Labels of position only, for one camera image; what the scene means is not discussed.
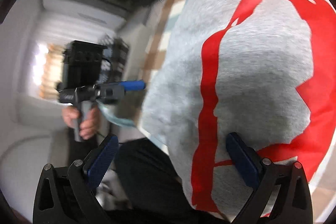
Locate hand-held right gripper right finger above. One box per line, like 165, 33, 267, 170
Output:
226, 132, 314, 224

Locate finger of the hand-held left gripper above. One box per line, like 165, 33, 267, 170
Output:
115, 79, 146, 93

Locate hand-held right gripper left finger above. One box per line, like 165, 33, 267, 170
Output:
33, 133, 119, 224

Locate grey hoodie with red print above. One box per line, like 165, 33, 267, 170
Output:
140, 0, 336, 218

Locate person's left hand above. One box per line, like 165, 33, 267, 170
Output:
62, 104, 100, 140

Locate beige curtain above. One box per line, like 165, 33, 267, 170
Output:
31, 42, 66, 98

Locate person's black pants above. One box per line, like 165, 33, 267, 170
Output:
68, 135, 229, 224

